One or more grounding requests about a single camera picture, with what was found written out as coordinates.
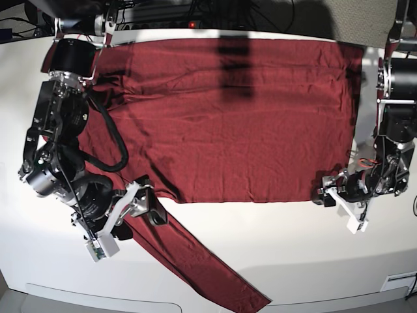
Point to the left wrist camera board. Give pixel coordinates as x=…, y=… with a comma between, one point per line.
x=355, y=225

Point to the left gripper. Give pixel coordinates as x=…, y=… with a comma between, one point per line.
x=350, y=191

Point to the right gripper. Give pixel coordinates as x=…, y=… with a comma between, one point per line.
x=101, y=209

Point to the dark red long-sleeve shirt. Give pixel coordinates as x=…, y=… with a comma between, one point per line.
x=223, y=120

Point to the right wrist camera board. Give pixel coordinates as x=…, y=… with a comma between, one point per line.
x=101, y=248

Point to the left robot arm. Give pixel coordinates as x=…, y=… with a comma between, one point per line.
x=388, y=172

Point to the black power strip red switch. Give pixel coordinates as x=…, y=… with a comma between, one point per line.
x=161, y=25

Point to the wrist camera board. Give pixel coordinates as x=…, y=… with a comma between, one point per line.
x=355, y=225
x=101, y=248

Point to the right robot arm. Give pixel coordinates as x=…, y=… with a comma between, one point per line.
x=53, y=163

